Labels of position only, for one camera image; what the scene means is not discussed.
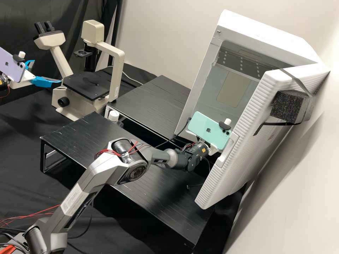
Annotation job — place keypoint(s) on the right wrist camera phone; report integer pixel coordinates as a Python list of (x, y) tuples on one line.
[(209, 129)]

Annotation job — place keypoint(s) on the white incubator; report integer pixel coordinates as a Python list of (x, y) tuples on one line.
[(238, 39)]

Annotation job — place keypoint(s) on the wrist camera phone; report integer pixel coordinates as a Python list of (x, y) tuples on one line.
[(209, 129), (10, 66)]

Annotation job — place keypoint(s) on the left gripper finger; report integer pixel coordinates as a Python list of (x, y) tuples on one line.
[(42, 82), (27, 64)]

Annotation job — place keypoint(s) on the left wrist camera phone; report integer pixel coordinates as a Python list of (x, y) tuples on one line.
[(10, 66)]

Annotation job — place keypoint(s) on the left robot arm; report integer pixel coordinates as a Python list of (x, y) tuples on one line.
[(3, 82)]

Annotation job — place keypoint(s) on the black platform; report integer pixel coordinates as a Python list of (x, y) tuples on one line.
[(106, 72), (148, 105), (79, 132)]

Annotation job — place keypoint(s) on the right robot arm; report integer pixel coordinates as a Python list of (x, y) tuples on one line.
[(87, 182)]

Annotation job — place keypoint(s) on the incubator door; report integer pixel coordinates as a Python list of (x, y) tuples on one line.
[(238, 158)]

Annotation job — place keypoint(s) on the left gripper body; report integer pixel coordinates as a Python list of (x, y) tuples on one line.
[(26, 76)]

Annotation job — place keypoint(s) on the white-capped bottle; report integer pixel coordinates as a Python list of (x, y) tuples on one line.
[(114, 114)]

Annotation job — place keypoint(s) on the cream microscope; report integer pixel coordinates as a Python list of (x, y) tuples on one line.
[(79, 105)]

